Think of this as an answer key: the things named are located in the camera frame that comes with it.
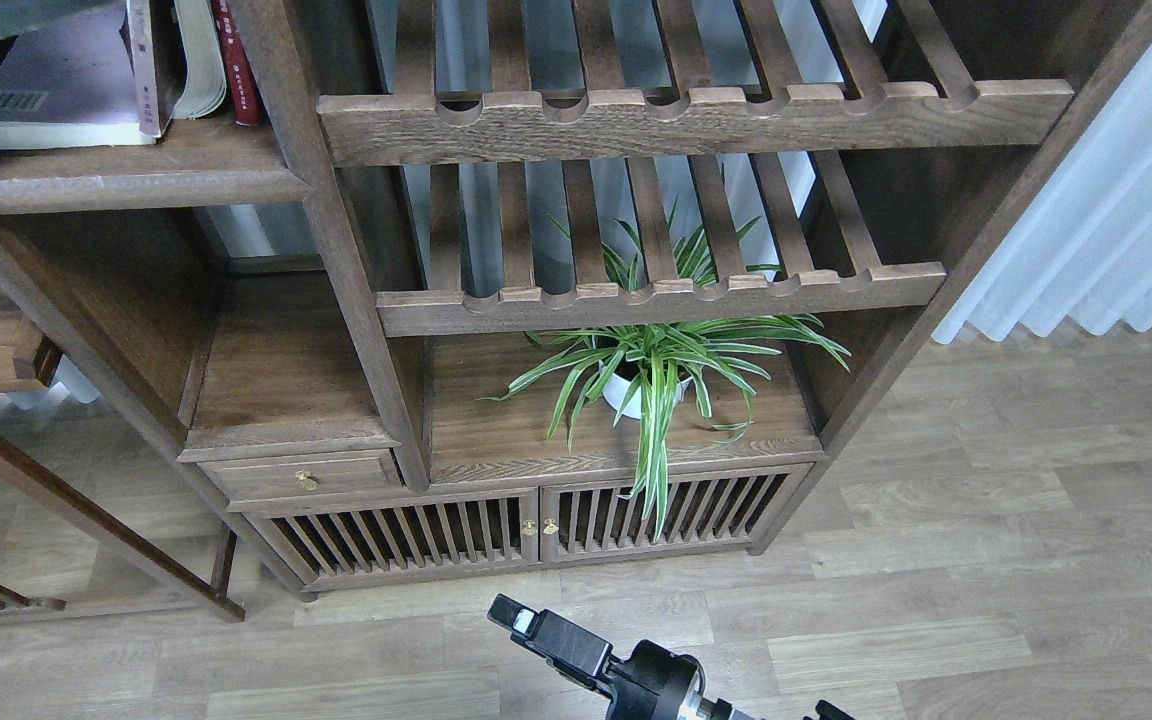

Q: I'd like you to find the pale purple white book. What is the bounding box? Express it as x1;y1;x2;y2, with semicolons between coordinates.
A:
0;3;156;150

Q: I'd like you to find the dark red book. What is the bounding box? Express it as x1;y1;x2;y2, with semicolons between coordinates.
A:
126;1;185;143

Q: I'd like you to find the white plant pot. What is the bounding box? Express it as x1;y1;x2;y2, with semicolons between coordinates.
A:
596;361;692;420

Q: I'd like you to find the white pleated curtain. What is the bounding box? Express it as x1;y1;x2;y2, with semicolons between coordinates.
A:
933;44;1152;344

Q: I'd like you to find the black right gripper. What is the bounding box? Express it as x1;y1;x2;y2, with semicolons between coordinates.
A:
488;594;737;719

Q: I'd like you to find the cream paged standing book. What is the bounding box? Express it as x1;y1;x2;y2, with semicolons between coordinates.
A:
172;0;227;119

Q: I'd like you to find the dark wooden bookshelf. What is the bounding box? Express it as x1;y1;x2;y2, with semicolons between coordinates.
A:
0;1;1152;594

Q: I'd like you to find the red spine standing book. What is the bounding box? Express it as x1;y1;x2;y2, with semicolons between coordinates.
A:
211;0;262;127

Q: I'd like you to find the green spider plant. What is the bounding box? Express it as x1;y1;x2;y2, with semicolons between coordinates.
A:
486;200;851;541

